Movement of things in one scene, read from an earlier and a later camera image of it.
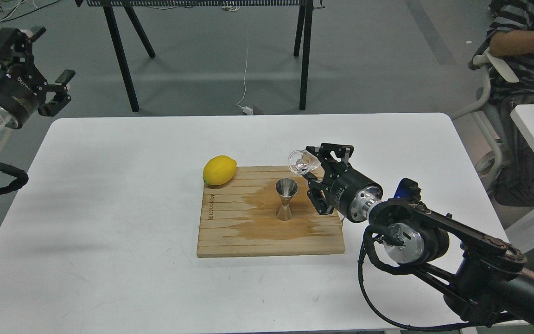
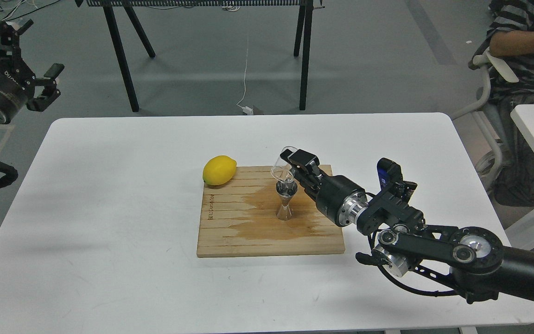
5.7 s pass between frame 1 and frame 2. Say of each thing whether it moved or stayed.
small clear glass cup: moved
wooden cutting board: stayed
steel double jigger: stayed
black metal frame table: stayed
